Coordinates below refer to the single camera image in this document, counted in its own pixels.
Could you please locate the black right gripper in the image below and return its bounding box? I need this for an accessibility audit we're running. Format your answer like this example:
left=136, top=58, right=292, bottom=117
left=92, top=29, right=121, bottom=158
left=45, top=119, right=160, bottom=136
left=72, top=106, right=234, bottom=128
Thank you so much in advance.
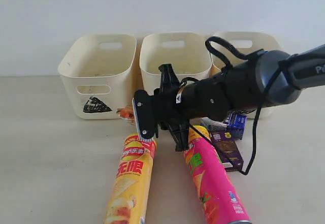
left=152, top=63, right=263, bottom=152

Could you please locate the orange snack bag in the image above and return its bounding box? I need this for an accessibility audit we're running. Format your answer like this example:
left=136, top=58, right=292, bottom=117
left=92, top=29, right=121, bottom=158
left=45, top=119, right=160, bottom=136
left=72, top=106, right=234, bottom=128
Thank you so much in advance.
left=116, top=106, right=135, bottom=125

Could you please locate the pink chips can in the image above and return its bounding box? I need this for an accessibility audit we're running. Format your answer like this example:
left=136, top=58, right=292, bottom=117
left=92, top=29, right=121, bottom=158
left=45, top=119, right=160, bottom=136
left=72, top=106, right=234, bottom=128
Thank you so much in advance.
left=183, top=125, right=252, bottom=224

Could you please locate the yellow chips can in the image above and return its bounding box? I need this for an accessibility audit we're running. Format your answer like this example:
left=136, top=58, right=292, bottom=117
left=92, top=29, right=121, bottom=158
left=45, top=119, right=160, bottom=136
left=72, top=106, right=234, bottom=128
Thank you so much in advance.
left=104, top=134, right=156, bottom=224

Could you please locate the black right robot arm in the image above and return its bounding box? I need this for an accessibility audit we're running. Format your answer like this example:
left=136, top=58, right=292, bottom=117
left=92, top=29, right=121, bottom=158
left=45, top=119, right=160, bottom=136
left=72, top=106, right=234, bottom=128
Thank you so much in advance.
left=149, top=46, right=324, bottom=151

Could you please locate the cream bin with square mark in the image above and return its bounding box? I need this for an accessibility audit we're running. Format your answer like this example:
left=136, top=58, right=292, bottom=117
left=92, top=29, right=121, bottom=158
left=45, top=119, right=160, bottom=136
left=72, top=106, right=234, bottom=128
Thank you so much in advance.
left=139, top=32, right=212, bottom=95

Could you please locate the white and blue milk carton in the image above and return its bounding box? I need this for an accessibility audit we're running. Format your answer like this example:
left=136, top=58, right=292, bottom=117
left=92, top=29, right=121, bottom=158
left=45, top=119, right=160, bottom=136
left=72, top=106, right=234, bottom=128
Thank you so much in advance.
left=200, top=112, right=247, bottom=140

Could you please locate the purple box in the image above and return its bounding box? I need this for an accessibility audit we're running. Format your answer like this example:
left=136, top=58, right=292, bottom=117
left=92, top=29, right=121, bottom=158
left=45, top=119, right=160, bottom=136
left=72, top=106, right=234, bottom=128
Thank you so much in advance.
left=210, top=131, right=244, bottom=172

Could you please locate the cream bin with triangle mark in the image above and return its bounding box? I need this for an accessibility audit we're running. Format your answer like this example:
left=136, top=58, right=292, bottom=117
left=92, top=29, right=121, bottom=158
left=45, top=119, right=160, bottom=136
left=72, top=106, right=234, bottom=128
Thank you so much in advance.
left=58, top=34, right=137, bottom=120

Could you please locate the cream bin with circle mark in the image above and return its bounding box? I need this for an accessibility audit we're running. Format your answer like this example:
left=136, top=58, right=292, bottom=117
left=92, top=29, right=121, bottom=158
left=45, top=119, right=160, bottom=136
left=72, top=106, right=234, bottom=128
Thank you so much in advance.
left=210, top=31, right=282, bottom=119

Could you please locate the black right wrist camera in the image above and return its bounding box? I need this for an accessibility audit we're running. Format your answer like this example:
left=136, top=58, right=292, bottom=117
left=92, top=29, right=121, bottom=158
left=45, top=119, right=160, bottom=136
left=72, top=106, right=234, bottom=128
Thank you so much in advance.
left=132, top=90, right=157, bottom=142

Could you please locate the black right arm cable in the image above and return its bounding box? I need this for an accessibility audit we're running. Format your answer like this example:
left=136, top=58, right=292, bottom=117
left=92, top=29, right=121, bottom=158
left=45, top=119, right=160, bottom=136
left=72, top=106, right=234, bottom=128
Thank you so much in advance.
left=179, top=36, right=300, bottom=176

